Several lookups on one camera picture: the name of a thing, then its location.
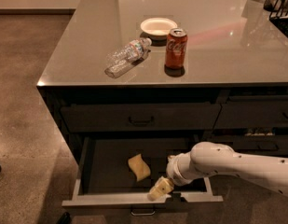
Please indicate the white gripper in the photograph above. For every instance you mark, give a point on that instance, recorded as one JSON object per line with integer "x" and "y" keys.
{"x": 173, "y": 170}

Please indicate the yellow sponge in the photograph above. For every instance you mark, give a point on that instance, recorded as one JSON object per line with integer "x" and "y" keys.
{"x": 139, "y": 167}

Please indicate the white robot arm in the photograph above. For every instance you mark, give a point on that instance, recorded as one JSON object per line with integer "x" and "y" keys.
{"x": 207, "y": 159}

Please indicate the open middle drawer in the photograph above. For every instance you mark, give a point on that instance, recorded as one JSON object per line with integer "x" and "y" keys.
{"x": 105, "y": 185}

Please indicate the closed top left drawer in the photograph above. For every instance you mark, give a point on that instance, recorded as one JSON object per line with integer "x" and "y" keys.
{"x": 139, "y": 117}

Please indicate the middle right drawer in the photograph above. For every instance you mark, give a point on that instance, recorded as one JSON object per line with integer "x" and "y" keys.
{"x": 271, "y": 145}

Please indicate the top right drawer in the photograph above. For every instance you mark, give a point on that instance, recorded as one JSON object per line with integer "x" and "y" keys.
{"x": 253, "y": 113}

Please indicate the dark counter cabinet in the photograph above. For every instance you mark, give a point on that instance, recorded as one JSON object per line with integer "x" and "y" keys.
{"x": 233, "y": 52}

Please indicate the black object bottom edge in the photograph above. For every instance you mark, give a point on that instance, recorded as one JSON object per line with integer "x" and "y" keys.
{"x": 64, "y": 219}

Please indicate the red cola can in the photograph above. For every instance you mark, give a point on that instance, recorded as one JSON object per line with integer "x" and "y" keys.
{"x": 175, "y": 48}

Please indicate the clear plastic water bottle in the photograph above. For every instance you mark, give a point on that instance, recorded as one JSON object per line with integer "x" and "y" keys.
{"x": 123, "y": 60}

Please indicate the white paper bowl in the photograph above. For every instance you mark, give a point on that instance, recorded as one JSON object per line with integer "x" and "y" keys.
{"x": 156, "y": 28}

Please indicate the black dish rack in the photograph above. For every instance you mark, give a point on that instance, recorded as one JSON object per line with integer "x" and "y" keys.
{"x": 278, "y": 14}

